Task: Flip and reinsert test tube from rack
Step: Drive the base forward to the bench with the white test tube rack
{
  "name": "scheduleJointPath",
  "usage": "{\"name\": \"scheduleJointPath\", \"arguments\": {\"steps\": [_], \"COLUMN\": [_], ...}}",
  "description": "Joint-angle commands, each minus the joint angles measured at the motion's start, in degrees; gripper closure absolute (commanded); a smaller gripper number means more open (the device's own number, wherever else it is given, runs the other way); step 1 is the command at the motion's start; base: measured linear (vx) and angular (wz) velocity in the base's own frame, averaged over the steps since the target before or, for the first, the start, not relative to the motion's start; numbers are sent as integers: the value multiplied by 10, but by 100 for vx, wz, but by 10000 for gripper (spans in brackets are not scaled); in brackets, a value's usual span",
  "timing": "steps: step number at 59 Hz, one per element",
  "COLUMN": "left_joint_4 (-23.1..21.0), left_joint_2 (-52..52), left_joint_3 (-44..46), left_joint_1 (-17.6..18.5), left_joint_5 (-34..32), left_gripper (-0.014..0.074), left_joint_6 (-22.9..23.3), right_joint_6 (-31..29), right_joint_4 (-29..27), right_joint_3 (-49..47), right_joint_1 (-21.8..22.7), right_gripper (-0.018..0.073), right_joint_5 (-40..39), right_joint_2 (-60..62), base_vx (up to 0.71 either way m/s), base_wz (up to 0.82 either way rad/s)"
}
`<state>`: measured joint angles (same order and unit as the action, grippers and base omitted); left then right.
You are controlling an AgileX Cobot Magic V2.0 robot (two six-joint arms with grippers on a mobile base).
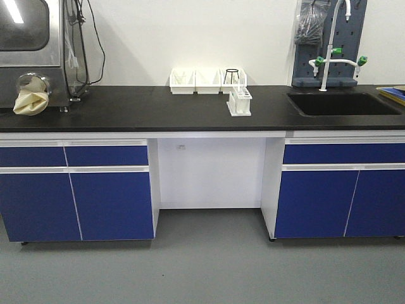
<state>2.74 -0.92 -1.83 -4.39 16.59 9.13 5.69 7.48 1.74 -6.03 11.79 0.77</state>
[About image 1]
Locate white lab faucet green knobs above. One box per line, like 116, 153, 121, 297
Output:
308, 1, 368, 92

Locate white test tube rack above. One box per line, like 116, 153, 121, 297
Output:
227, 87, 252, 117

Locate middle white plastic bin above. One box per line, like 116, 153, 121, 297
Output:
196, 68, 221, 94

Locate left blue cabinet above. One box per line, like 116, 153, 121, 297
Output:
1, 139, 160, 243

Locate blue yellow tray stack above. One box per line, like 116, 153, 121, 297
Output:
376, 85, 405, 106

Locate left white plastic bin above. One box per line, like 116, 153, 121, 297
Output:
170, 68, 196, 95

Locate right blue cabinet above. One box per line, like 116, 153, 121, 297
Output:
270, 139, 404, 239

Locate right white plastic bin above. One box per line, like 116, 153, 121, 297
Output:
220, 68, 247, 94

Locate stainless steel glove box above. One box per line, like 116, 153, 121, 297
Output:
1, 1, 89, 113

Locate black power cable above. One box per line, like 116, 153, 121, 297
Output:
63, 0, 106, 98

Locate plastic bag of black pegs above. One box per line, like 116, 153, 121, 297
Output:
294, 1, 329, 46

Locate cream rubber glove sleeve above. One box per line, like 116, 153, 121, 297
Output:
13, 77, 49, 116

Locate black lab sink basin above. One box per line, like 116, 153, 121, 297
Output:
288, 92, 402, 117

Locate black wire tripod stand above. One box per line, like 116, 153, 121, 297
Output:
223, 68, 239, 85

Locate blue cabinet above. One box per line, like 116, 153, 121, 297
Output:
1, 139, 160, 243
270, 139, 404, 239

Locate white plastic bin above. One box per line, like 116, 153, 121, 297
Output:
220, 68, 247, 94
170, 68, 196, 95
196, 68, 221, 94

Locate blue grey pegboard drying rack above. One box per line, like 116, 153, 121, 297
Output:
292, 1, 367, 89

